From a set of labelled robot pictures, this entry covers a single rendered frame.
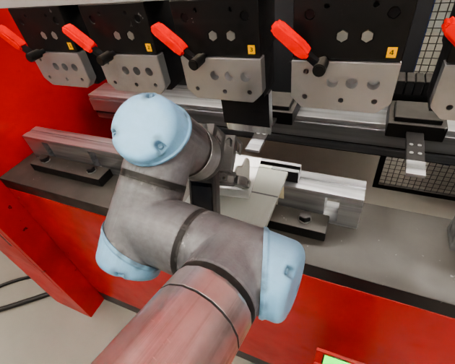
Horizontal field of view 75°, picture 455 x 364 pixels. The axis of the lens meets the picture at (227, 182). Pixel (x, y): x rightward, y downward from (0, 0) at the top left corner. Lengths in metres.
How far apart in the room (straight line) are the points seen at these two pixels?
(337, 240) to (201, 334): 0.53
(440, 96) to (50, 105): 1.20
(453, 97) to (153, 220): 0.42
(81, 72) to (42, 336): 1.43
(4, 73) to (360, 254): 1.15
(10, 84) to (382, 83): 1.09
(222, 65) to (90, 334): 1.49
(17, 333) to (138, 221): 1.71
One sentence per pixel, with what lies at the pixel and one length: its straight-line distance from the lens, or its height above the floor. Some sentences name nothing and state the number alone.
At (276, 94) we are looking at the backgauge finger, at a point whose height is 1.03.
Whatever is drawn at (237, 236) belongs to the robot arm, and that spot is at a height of 1.23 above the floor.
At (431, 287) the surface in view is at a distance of 0.70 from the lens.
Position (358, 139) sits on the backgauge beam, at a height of 0.93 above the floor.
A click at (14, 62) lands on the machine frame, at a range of 1.26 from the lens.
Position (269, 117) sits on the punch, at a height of 1.13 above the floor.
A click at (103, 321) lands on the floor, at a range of 1.76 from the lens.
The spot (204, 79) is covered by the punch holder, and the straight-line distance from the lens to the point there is 0.58.
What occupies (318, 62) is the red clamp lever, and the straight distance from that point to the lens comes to 0.46.
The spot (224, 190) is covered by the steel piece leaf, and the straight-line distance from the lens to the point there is 0.61.
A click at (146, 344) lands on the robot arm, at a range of 0.21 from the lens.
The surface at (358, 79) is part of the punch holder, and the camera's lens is 0.50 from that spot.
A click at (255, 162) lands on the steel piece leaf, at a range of 0.69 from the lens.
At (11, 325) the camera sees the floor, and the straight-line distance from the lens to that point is 2.04.
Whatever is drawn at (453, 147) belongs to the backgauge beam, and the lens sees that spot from 0.91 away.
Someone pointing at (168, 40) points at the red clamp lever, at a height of 1.29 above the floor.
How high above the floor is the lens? 1.44
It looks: 42 degrees down
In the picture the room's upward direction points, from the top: 10 degrees counter-clockwise
